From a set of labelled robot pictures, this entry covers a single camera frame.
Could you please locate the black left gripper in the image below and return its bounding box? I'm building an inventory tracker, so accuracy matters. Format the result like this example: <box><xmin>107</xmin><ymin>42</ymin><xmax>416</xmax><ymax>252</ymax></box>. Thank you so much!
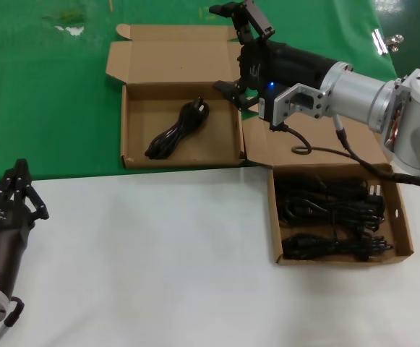
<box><xmin>0</xmin><ymin>158</ymin><xmax>50</xmax><ymax>291</ymax></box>

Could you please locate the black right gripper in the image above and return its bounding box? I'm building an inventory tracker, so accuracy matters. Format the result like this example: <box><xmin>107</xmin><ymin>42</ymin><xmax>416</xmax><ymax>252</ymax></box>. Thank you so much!
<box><xmin>208</xmin><ymin>0</ymin><xmax>338</xmax><ymax>111</ymax></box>

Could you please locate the black power cord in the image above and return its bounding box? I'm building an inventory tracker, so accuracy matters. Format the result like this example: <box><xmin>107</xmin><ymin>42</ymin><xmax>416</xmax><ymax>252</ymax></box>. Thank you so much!
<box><xmin>281</xmin><ymin>234</ymin><xmax>395</xmax><ymax>262</ymax></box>
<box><xmin>278</xmin><ymin>197</ymin><xmax>387</xmax><ymax>232</ymax></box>
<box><xmin>275</xmin><ymin>176</ymin><xmax>385</xmax><ymax>199</ymax></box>
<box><xmin>144</xmin><ymin>96</ymin><xmax>210</xmax><ymax>160</ymax></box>

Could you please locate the open brown cardboard box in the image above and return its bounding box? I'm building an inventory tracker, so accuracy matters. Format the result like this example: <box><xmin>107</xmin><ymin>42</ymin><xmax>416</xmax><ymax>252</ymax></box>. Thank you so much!
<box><xmin>105</xmin><ymin>24</ymin><xmax>249</xmax><ymax>170</ymax></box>
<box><xmin>242</xmin><ymin>103</ymin><xmax>415</xmax><ymax>267</ymax></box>

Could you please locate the green table cloth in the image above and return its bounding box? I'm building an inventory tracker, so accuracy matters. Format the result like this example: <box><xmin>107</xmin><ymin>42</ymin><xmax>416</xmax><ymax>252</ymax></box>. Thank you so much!
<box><xmin>0</xmin><ymin>0</ymin><xmax>420</xmax><ymax>185</ymax></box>

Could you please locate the silver metal binder clip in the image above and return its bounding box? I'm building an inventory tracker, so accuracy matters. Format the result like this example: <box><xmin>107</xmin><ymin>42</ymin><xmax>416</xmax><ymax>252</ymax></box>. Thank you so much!
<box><xmin>371</xmin><ymin>30</ymin><xmax>404</xmax><ymax>56</ymax></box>

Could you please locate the silver right camera bracket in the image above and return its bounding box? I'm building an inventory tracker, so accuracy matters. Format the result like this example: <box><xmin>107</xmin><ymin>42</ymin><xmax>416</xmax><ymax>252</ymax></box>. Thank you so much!
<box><xmin>270</xmin><ymin>83</ymin><xmax>335</xmax><ymax>130</ymax></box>

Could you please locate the silver-plug right arm cable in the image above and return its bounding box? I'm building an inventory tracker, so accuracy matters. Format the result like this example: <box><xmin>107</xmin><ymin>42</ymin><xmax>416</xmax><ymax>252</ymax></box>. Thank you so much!
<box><xmin>332</xmin><ymin>114</ymin><xmax>395</xmax><ymax>178</ymax></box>

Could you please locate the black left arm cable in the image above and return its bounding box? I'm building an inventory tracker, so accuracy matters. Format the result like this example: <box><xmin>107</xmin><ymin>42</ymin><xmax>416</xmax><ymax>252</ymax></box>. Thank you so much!
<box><xmin>0</xmin><ymin>295</ymin><xmax>25</xmax><ymax>347</ymax></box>

